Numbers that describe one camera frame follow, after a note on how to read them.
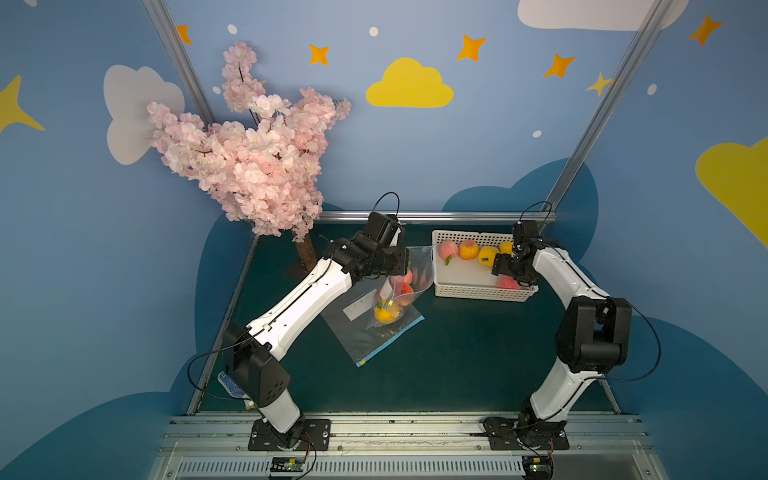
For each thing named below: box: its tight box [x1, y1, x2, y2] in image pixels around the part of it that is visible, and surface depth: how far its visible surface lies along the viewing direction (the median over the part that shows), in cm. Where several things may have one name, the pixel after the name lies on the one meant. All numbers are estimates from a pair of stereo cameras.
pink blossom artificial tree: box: [147, 42, 353, 267], surface depth 63 cm
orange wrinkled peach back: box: [458, 240, 479, 260], surface depth 110 cm
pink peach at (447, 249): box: [438, 239, 459, 266], surface depth 110 cm
